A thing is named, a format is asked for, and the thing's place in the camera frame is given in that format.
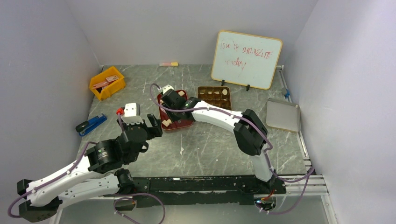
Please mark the rectangular white chocolate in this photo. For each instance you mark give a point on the rectangular white chocolate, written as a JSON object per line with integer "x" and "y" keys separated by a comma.
{"x": 165, "y": 123}

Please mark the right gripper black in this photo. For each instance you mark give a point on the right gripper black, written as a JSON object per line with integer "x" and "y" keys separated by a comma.
{"x": 168, "y": 97}

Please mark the red rectangular tray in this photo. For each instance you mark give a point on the red rectangular tray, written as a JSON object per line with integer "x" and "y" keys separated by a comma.
{"x": 173, "y": 124}

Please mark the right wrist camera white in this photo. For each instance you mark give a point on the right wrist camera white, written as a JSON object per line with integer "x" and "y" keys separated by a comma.
{"x": 167, "y": 88}

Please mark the yellow pink eraser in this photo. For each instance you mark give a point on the yellow pink eraser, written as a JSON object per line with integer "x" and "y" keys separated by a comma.
{"x": 170, "y": 64}

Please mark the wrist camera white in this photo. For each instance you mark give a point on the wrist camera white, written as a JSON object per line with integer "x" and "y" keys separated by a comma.
{"x": 129, "y": 110}
{"x": 167, "y": 88}

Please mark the blue clip on rail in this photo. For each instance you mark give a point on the blue clip on rail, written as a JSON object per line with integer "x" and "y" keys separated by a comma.
{"x": 285, "y": 92}

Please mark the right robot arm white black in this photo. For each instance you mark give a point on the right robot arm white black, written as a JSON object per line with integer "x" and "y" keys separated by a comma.
{"x": 249, "y": 131}

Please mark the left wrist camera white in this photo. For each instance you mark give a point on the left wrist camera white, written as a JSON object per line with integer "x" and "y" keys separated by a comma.
{"x": 129, "y": 110}

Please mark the whiteboard with yellow frame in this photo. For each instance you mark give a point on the whiteboard with yellow frame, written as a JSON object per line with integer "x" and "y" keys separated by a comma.
{"x": 244, "y": 59}

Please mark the gold chocolate box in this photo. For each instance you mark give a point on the gold chocolate box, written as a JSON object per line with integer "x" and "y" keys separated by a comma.
{"x": 213, "y": 95}

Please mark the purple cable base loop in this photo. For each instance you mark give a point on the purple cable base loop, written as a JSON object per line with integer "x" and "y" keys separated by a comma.
{"x": 129, "y": 202}

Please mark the silver box lid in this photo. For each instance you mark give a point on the silver box lid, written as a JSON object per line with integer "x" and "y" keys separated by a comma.
{"x": 283, "y": 115}

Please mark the pink box in bin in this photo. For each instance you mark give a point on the pink box in bin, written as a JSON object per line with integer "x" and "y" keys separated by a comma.
{"x": 108, "y": 80}

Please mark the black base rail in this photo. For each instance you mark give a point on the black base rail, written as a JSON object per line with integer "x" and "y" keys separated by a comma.
{"x": 240, "y": 189}

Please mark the yellow plastic bin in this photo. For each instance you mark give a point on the yellow plastic bin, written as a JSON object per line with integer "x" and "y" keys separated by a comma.
{"x": 106, "y": 92}

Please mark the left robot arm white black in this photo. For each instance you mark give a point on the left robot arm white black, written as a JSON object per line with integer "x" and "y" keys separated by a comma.
{"x": 98, "y": 171}

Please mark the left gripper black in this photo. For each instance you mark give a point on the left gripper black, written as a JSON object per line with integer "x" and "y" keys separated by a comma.
{"x": 154, "y": 131}

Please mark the blue black stapler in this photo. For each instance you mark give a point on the blue black stapler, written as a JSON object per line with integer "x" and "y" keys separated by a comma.
{"x": 86, "y": 127}

